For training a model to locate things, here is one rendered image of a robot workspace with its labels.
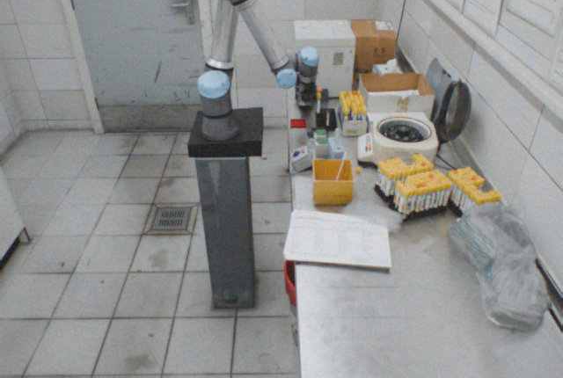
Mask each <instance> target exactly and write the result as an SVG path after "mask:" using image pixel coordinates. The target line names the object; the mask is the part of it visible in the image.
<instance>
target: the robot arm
mask: <svg viewBox="0 0 563 378"><path fill-rule="evenodd" d="M240 13H241V15H242V19H243V20H244V22H245V24H246V26H247V27H248V29H249V31H250V33H251V35H252V36H253V38H254V39H255V41H256V42H257V44H258V46H259V48H260V50H261V52H262V54H263V55H264V56H265V58H266V60H267V63H268V64H269V66H270V68H271V72H272V73H274V76H275V80H276V82H277V84H278V85H279V86H280V87H281V88H283V89H290V88H292V87H293V86H294V85H295V84H296V79H297V74H296V72H299V77H300V82H299V83H298V85H297V86H296V93H297V94H298V95H299V102H300V99H301V101H302V105H303V103H305V104H307V103H308V102H309V104H310V106H311V102H312V101H313V100H314V102H315V99H316V93H317V85H316V83H315V82H316V78H317V74H318V63H319V58H318V56H319V54H318V50H317V49H316V48H314V47H305V48H303V49H302V51H301V53H295V54H286V53H285V51H284V49H283V48H282V45H281V43H280V41H279V40H278V38H277V36H276V35H275V33H274V29H273V27H272V26H271V24H270V22H269V20H268V18H267V16H266V14H265V12H264V11H263V9H262V7H261V5H260V3H259V1H258V0H218V2H217V7H216V19H215V25H214V31H213V37H212V43H211V49H210V56H209V57H208V58H207V59H206V64H205V69H204V75H201V76H200V78H199V80H198V90H199V92H200V96H201V105H202V110H203V115H204V118H203V122H202V128H201V131H202V135H203V136H204V137H205V138H207V139H209V140H212V141H221V140H226V139H229V138H231V137H233V136H237V135H238V134H239V130H240V125H239V122H238V119H237V117H236V115H235V113H234V112H233V106H232V101H231V84H232V79H233V73H234V68H235V63H234V62H233V61H232V56H233V50H234V45H235V39H236V35H237V29H238V20H239V14H240Z"/></svg>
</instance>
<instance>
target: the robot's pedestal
mask: <svg viewBox="0 0 563 378"><path fill-rule="evenodd" d="M194 161H195V167H196V173H197V179H198V186H199V194H200V201H201V213H202V220H203V227H204V234H205V240H206V247H207V253H208V267H209V273H210V287H211V294H212V300H213V308H214V309H242V308H254V296H255V265H254V249H253V232H252V200H251V183H250V167H249V157H196V158H195V159H194Z"/></svg>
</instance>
